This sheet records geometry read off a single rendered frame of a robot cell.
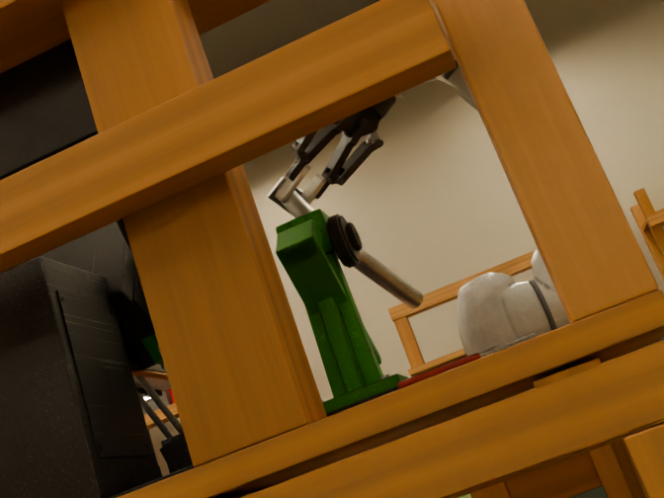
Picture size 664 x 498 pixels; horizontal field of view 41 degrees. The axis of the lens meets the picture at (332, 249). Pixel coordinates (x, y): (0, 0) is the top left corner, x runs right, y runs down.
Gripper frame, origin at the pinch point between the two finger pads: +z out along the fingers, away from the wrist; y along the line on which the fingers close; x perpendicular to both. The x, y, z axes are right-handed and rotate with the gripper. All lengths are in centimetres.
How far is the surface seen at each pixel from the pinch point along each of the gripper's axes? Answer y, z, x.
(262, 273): 16.0, 9.6, 34.5
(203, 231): 22.4, 10.1, 29.0
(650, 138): -423, -182, -380
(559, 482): -76, 16, 13
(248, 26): -176, -68, -561
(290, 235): 8.9, 5.2, 22.1
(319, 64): 24.7, -12.8, 32.4
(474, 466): -2, 11, 61
